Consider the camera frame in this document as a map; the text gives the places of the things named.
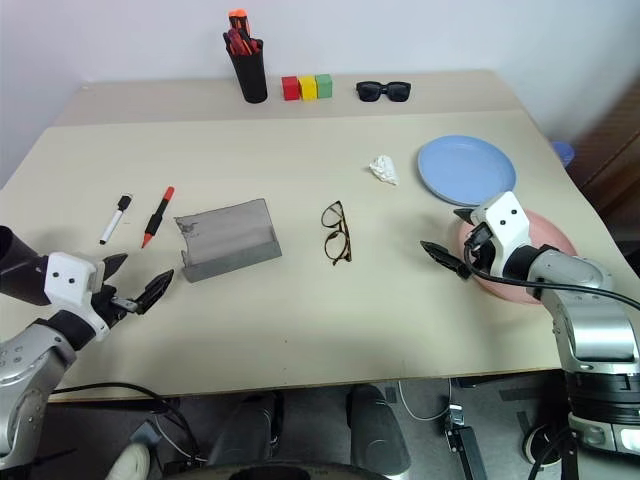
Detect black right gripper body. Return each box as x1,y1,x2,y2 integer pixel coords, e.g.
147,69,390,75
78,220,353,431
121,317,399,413
461,221,503,280

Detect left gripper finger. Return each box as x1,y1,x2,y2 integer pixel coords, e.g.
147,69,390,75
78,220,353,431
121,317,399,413
130,268,176,316
101,252,130,292

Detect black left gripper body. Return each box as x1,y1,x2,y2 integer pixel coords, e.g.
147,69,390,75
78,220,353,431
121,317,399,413
90,282,139,329

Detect white marker with black cap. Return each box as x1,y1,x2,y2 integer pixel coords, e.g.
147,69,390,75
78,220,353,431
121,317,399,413
98,193,135,247

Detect blue plate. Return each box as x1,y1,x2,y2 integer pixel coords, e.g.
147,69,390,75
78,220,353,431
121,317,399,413
417,134,518,208

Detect red and black marker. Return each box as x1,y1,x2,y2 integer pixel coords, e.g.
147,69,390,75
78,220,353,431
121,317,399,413
140,185,176,250

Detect pink plate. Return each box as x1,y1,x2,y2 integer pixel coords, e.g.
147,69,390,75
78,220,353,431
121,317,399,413
458,209,579,306

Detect grey glasses case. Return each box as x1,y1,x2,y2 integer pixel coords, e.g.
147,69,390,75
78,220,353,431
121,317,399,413
173,197,283,285

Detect crumpled white tissue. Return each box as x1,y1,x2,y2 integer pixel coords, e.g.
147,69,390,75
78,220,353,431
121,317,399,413
368,154,401,188

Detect black conical sleeve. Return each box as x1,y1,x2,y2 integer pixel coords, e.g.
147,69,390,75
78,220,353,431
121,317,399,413
0,224,53,307

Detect tortoiseshell eyeglasses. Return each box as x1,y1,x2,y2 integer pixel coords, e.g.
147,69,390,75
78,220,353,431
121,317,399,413
320,200,354,266

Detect blue round object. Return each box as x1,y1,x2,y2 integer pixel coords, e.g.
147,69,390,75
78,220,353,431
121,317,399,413
550,140,577,169

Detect black sunglasses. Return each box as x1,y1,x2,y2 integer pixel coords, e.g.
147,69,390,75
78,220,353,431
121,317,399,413
355,80,414,105

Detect brown wooden cabinet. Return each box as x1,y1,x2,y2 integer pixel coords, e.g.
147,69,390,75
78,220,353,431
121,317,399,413
568,83,640,242

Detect white shoe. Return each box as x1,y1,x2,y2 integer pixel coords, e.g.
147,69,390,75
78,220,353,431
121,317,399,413
103,441,153,480

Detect dark rounded robot leg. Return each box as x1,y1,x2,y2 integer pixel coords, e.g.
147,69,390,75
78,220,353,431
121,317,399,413
205,391,287,467
346,383,412,477

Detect black floor stand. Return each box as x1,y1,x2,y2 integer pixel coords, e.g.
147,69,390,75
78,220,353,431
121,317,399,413
441,394,489,480

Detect black pen holder cup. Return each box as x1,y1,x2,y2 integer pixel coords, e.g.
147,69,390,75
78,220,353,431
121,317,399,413
222,37,268,105

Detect orange-capped marker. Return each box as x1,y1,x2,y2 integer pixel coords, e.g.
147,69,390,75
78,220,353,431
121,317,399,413
228,8,252,45

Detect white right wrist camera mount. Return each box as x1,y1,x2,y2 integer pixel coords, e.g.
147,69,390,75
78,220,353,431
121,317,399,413
471,190,537,262

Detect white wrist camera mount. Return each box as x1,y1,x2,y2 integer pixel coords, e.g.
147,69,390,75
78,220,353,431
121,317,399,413
471,190,537,262
43,251,112,344

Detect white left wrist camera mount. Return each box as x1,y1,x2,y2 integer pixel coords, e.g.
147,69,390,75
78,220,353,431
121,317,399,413
43,251,112,344

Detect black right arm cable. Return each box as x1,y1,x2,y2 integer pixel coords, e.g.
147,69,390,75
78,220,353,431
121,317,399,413
463,243,640,312

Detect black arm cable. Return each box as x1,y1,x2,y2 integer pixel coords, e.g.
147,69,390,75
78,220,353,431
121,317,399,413
463,243,640,312
48,381,202,464

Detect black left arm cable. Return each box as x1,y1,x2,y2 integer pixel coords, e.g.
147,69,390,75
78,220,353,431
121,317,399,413
48,381,202,464

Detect white floor cable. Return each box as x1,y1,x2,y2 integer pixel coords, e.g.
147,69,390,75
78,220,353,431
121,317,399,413
396,380,452,422

